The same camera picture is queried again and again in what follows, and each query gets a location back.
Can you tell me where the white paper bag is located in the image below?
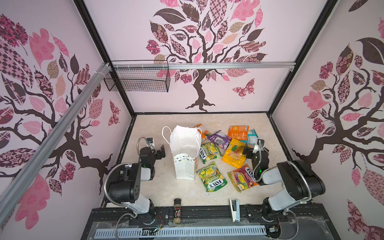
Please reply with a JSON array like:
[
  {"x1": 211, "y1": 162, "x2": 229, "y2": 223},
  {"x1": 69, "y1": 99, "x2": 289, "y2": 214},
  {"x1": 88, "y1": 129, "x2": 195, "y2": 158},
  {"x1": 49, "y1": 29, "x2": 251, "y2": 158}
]
[{"x1": 162, "y1": 125, "x2": 202, "y2": 181}]

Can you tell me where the green Fox's bag upper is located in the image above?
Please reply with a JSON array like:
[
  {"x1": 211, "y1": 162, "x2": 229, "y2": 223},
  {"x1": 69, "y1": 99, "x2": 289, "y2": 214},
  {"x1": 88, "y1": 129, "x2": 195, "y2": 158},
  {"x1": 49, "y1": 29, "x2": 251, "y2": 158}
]
[{"x1": 199, "y1": 142, "x2": 222, "y2": 164}]

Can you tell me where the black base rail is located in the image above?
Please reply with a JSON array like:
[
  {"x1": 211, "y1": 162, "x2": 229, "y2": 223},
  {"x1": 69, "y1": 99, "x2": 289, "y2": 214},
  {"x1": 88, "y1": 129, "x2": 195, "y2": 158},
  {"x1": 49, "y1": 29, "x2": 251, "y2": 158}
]
[{"x1": 81, "y1": 204, "x2": 340, "y2": 240}]

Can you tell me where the green Fox's candy bag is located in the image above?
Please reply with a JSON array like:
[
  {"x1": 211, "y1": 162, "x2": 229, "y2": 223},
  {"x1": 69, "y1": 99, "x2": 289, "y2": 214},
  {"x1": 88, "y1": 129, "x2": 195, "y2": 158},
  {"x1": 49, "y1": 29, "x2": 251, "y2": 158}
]
[{"x1": 197, "y1": 162, "x2": 228, "y2": 192}]

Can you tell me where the purple snack packet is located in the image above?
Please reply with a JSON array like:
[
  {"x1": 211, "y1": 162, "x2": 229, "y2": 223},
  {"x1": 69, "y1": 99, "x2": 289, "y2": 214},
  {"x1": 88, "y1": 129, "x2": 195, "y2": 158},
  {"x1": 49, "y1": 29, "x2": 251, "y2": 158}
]
[{"x1": 207, "y1": 131, "x2": 232, "y2": 150}]

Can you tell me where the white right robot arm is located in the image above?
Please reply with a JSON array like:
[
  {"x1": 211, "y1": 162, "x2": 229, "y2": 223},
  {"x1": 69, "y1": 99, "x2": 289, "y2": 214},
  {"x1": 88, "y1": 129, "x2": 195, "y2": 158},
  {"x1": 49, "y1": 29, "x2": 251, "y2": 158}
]
[{"x1": 243, "y1": 144, "x2": 326, "y2": 222}]

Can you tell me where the left aluminium rail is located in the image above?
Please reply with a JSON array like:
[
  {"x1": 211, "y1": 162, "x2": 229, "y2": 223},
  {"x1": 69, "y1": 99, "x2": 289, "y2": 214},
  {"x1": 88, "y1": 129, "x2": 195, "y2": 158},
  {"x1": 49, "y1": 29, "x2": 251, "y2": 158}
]
[{"x1": 1, "y1": 63, "x2": 111, "y2": 225}]

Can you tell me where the orange white snack packet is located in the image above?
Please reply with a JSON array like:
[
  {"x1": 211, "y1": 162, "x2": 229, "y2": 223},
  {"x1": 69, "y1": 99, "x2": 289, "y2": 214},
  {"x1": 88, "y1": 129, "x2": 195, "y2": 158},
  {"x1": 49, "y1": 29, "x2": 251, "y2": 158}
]
[{"x1": 196, "y1": 124, "x2": 212, "y2": 143}]

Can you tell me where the black wire basket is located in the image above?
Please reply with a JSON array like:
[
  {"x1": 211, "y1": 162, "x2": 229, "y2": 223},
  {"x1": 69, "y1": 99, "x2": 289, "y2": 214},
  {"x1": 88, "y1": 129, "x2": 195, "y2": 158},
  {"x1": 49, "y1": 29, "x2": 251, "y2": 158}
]
[{"x1": 104, "y1": 60, "x2": 171, "y2": 93}]

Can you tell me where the orange snack packet far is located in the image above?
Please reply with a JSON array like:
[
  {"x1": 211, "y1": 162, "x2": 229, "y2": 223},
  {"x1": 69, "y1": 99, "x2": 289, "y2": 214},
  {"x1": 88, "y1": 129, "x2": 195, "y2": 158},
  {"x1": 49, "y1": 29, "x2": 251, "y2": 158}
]
[{"x1": 228, "y1": 126, "x2": 249, "y2": 141}]

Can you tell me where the yellow orange mango snack bag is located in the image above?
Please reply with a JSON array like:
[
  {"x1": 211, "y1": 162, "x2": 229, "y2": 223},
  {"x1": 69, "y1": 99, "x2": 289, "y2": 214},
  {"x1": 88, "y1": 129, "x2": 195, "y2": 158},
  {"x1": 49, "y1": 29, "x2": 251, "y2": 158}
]
[{"x1": 222, "y1": 139, "x2": 246, "y2": 169}]

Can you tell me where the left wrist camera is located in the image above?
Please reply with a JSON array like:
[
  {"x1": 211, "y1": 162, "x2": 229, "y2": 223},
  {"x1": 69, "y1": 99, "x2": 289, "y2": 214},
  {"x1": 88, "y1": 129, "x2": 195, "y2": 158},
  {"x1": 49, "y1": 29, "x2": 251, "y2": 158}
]
[{"x1": 146, "y1": 138, "x2": 155, "y2": 148}]

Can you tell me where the teal white snack packet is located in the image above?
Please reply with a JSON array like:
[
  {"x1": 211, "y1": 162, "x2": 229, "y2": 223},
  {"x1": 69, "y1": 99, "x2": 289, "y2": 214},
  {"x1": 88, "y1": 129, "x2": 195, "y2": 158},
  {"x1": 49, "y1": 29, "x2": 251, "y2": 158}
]
[{"x1": 241, "y1": 129, "x2": 259, "y2": 145}]

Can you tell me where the spice bottle black cap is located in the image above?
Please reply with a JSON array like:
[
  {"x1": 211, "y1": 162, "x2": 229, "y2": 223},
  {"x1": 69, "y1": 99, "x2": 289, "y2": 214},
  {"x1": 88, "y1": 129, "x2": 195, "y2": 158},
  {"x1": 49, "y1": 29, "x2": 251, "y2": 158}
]
[{"x1": 173, "y1": 198, "x2": 182, "y2": 224}]

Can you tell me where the white slotted cable duct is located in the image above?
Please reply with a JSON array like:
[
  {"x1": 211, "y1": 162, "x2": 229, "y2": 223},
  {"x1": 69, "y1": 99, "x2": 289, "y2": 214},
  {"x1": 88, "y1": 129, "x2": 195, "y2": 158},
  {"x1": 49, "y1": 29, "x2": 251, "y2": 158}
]
[{"x1": 93, "y1": 226, "x2": 267, "y2": 240}]

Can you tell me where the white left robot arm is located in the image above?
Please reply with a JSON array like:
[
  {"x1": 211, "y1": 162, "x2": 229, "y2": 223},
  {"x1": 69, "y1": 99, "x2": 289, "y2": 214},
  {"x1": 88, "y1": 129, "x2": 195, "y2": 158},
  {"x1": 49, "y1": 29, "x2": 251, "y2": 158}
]
[{"x1": 103, "y1": 146, "x2": 166, "y2": 217}]

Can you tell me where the aluminium rail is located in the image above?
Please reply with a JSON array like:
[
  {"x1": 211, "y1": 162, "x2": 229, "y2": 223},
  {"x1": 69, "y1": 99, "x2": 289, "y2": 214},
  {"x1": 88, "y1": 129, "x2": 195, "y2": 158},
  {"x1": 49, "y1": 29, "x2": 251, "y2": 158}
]
[
  {"x1": 113, "y1": 61, "x2": 296, "y2": 70},
  {"x1": 1, "y1": 63, "x2": 111, "y2": 225}
]

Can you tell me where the back aluminium rail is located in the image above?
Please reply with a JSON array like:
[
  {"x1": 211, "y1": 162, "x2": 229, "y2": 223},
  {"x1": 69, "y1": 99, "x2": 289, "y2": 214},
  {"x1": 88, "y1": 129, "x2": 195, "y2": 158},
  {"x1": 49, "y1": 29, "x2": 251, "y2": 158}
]
[{"x1": 113, "y1": 61, "x2": 296, "y2": 70}]

